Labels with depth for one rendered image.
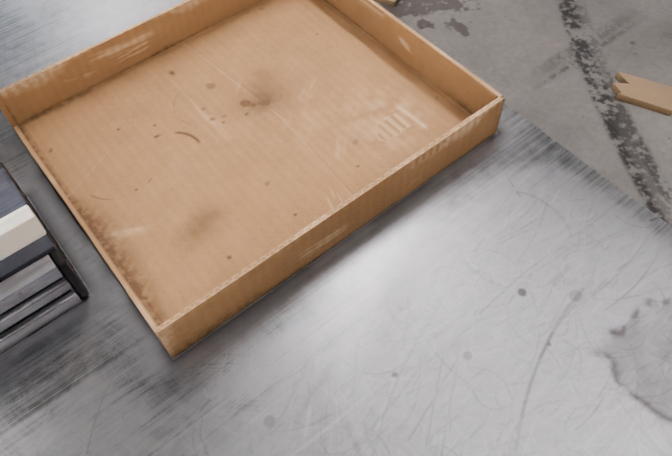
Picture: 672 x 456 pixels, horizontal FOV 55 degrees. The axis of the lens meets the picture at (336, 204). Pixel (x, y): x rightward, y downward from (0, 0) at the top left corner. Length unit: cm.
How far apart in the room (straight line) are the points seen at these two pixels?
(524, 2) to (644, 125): 53
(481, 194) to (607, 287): 11
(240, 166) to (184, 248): 8
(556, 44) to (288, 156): 150
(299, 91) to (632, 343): 32
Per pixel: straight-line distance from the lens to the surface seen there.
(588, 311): 47
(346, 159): 51
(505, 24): 198
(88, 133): 57
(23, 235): 43
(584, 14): 207
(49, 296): 46
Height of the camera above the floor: 123
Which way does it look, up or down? 55 degrees down
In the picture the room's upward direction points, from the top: 3 degrees counter-clockwise
